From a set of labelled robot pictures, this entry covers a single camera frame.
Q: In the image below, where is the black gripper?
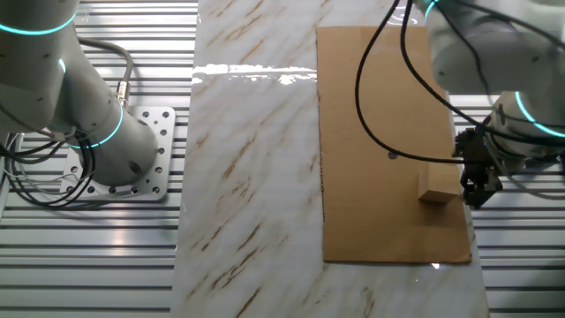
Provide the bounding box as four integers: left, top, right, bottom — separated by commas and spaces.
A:
453, 127, 503, 209

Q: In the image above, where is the small wooden block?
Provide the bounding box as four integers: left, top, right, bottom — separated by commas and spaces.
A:
417, 165, 463, 205

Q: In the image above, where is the brown cardboard sheet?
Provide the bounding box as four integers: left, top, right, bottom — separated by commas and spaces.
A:
316, 25, 473, 265

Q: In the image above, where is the white marble pattern board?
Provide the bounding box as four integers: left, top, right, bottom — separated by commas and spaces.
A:
169, 0, 491, 318

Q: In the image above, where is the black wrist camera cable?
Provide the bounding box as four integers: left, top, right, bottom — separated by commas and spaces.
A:
399, 0, 565, 148

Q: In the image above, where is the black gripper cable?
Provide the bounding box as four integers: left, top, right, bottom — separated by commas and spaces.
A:
354, 0, 467, 165

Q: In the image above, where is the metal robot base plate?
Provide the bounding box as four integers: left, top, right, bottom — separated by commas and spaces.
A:
59, 105, 177, 203

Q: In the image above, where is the grey cable with metal plug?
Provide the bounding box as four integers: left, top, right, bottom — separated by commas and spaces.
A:
78, 37, 135, 110

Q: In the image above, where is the black cable bundle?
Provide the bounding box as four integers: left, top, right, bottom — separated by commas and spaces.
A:
0, 132, 99, 208

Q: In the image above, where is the white thin wire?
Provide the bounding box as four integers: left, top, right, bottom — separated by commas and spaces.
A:
4, 132, 85, 186

